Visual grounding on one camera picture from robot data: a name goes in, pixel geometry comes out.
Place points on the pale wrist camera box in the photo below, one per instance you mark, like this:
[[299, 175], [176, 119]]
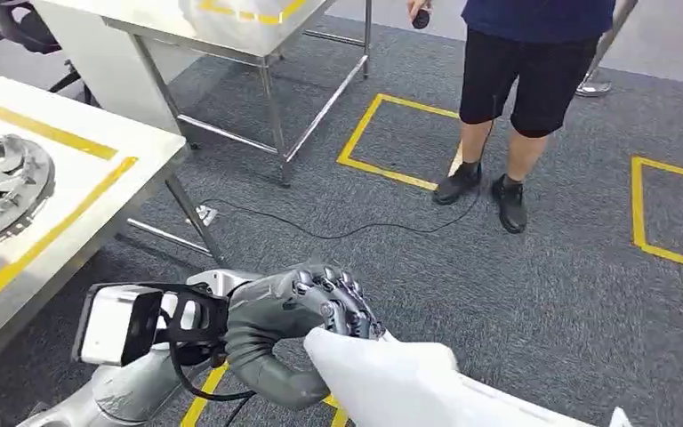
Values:
[[112, 324]]

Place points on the person's hand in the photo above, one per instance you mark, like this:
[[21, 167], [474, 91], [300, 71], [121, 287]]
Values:
[[417, 4]]

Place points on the silver wheel hubcap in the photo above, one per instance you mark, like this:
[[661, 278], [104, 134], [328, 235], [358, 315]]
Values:
[[0, 188]]

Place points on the person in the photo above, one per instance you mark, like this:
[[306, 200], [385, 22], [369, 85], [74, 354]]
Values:
[[530, 70]]

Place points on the steel stanchion base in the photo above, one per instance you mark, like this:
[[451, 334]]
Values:
[[593, 87]]

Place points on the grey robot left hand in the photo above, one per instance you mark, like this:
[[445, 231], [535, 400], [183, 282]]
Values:
[[265, 312]]

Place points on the black handheld controller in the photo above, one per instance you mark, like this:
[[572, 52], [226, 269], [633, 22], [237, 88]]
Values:
[[421, 19]]

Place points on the black chair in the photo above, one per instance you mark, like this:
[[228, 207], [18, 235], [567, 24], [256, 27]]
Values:
[[23, 29]]

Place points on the steel bench with yellow tape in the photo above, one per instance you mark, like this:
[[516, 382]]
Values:
[[88, 159]]

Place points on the steel table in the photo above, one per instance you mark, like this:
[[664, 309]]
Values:
[[153, 29]]

